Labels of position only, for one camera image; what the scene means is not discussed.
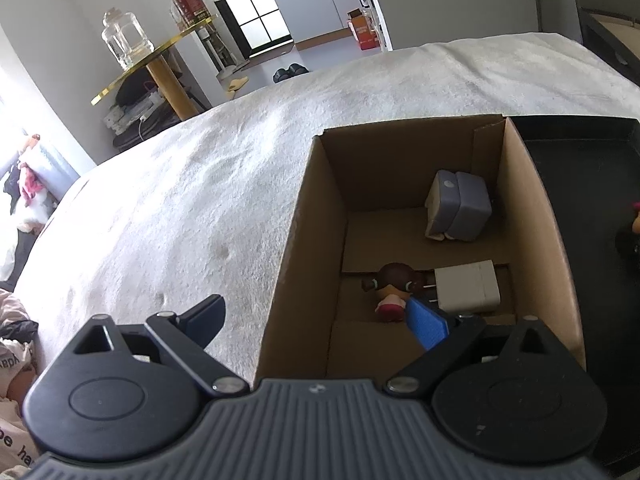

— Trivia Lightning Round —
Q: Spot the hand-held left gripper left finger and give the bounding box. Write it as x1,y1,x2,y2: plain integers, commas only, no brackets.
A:
65,294,250,400

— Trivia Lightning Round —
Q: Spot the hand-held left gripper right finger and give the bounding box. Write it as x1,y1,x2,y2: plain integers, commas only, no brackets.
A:
382,297,569,400

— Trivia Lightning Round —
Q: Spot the white charger plug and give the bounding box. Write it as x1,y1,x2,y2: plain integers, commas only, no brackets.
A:
425,259,502,315

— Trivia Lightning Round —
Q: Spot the brown-haired doll figurine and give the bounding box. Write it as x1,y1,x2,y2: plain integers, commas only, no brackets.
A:
362,261,436,322

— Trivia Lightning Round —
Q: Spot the brown cardboard box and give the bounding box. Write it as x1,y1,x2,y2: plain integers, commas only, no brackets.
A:
253,115,586,393

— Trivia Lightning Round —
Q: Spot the grey and white cube toy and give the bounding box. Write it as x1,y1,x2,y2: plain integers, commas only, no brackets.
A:
424,169,493,242

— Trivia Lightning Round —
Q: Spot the black plastic tray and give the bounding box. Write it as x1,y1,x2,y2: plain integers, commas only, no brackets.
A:
511,116,640,391

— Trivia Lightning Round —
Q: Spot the black cloth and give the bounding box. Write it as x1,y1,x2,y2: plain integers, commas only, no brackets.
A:
0,319,39,345

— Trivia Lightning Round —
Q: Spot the pink printed cloth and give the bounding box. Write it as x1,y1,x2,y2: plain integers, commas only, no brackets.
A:
0,287,43,466

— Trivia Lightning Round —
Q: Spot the white power strip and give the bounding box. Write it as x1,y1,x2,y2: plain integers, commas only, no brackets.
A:
103,91,166,133

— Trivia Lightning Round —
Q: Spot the pile of clothes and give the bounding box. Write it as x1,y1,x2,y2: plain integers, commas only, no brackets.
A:
0,132,58,235

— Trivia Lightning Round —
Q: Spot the pink bear figurine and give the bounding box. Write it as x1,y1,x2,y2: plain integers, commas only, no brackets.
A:
617,201,640,256

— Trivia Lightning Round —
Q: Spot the gold round side table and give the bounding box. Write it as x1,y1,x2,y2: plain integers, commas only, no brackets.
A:
91,14,218,122

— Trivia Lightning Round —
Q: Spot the clear glass jar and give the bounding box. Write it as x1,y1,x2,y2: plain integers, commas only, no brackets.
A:
101,8,155,69

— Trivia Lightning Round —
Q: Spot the orange cardboard box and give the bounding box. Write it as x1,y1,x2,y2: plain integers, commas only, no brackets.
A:
347,8,379,51

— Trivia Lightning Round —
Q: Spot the red can in plastic bag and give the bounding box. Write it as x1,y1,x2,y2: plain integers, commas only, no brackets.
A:
171,0,222,28

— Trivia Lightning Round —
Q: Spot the black framed glass door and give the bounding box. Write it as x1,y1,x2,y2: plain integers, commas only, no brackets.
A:
202,0,296,58

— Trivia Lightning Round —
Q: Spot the white kitchen cabinet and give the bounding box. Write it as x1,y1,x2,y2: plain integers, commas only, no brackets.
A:
265,0,373,52

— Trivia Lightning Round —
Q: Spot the black framed board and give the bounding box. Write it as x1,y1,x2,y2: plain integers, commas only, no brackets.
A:
580,7,640,81

